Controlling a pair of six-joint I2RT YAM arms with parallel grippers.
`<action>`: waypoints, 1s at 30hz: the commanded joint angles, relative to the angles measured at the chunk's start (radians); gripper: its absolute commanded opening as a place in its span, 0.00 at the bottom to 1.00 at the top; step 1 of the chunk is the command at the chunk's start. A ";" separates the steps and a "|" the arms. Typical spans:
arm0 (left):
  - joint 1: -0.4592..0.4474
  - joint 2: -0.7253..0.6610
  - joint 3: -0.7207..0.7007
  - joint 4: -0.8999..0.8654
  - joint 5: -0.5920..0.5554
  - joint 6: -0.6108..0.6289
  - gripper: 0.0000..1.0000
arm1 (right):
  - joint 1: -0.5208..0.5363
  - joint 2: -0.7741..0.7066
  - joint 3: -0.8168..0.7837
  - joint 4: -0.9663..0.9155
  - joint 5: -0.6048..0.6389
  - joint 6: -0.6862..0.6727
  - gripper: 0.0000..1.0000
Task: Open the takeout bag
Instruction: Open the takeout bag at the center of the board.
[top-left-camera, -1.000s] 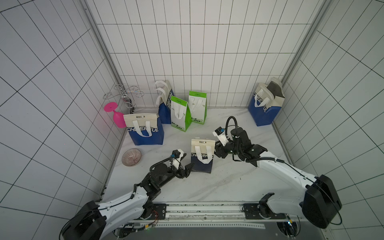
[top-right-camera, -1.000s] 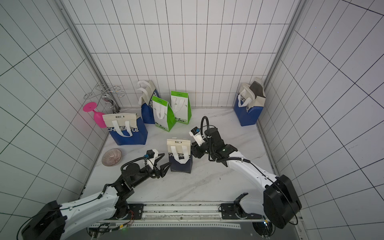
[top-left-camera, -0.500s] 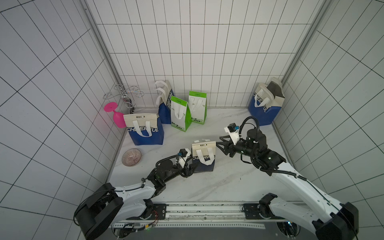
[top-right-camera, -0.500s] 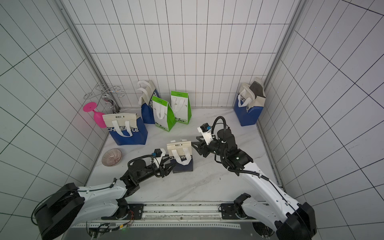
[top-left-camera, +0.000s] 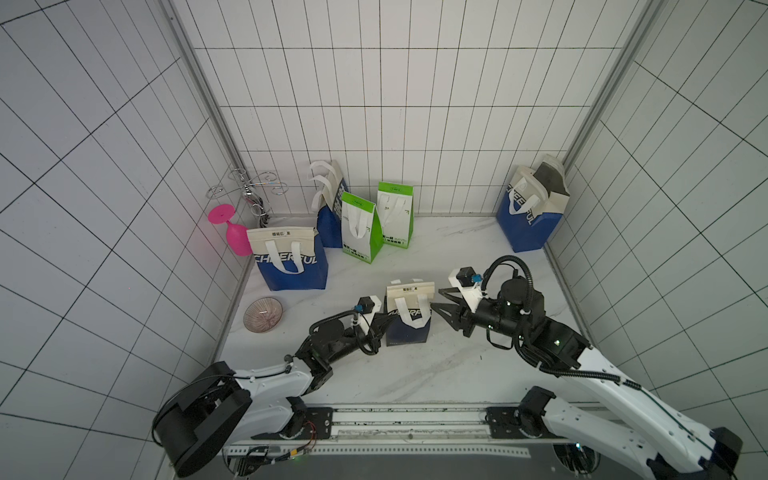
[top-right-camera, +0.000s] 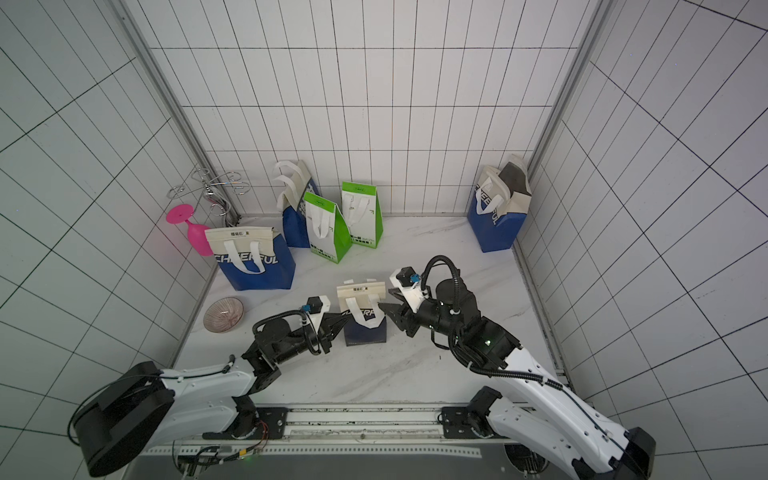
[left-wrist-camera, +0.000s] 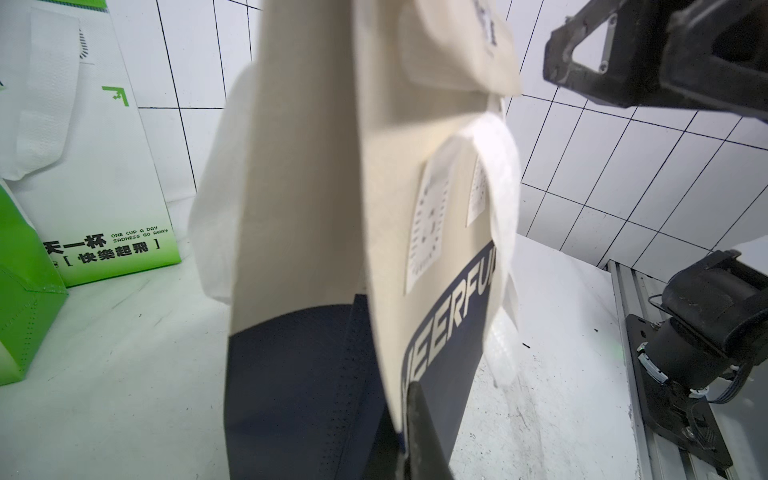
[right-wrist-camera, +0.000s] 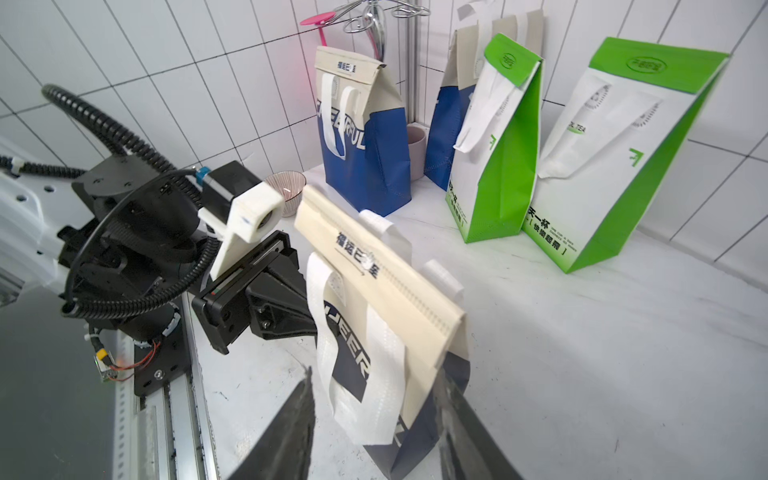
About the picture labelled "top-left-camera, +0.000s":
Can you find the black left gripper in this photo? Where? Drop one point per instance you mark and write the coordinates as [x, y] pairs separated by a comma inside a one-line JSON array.
[[376, 331]]

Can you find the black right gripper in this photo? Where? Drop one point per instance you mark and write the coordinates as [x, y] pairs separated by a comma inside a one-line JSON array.
[[464, 315]]

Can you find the navy beige small bag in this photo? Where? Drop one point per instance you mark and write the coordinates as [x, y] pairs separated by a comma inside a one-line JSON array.
[[411, 305]]

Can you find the blue beige takeout bag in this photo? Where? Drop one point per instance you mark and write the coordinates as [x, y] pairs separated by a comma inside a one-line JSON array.
[[533, 204]]

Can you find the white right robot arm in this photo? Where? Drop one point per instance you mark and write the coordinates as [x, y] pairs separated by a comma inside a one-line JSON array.
[[652, 439]]

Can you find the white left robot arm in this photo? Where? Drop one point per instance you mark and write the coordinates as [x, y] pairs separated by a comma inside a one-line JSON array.
[[223, 406]]

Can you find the green white bag left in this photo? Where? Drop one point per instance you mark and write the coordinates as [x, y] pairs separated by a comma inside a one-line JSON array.
[[362, 235]]

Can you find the green white bag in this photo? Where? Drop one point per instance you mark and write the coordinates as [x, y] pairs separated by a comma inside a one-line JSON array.
[[362, 235], [395, 210]]

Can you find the large blue beige cheerful bag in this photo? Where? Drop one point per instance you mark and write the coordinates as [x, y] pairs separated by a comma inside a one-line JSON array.
[[290, 258]]

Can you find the green white bag right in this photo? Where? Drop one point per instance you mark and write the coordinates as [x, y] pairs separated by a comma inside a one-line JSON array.
[[395, 210]]

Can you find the blue beige bag at back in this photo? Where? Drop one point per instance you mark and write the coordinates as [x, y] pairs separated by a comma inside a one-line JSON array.
[[327, 201]]

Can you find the glass dish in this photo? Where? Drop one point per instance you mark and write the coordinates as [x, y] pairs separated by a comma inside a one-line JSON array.
[[263, 315]]

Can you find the pink plastic goblet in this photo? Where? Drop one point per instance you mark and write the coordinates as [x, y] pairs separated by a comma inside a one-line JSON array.
[[236, 234]]

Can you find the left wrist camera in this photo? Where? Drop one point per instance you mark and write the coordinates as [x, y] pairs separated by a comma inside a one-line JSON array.
[[365, 311]]

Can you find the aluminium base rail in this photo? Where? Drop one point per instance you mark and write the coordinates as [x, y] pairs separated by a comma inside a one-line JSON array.
[[396, 429]]

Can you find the metal wire rack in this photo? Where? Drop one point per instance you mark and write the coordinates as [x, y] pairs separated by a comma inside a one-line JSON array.
[[239, 181]]

